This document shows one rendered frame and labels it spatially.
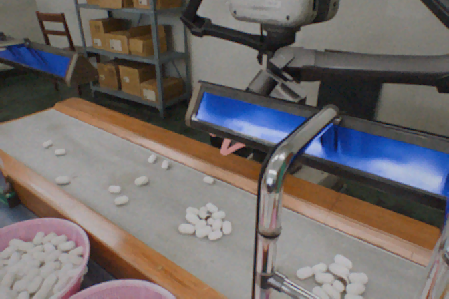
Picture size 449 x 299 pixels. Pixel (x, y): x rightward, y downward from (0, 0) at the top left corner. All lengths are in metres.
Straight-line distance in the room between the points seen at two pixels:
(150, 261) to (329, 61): 0.56
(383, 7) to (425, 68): 1.78
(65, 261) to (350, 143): 0.61
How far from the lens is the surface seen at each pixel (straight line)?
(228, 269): 0.70
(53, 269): 0.79
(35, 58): 0.96
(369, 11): 2.57
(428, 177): 0.42
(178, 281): 0.66
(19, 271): 0.82
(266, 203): 0.33
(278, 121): 0.46
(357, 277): 0.71
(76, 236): 0.82
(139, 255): 0.71
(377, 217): 0.85
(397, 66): 0.78
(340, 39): 2.63
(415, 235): 0.84
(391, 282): 0.76
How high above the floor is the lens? 1.28
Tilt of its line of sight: 26 degrees down
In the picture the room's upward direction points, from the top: straight up
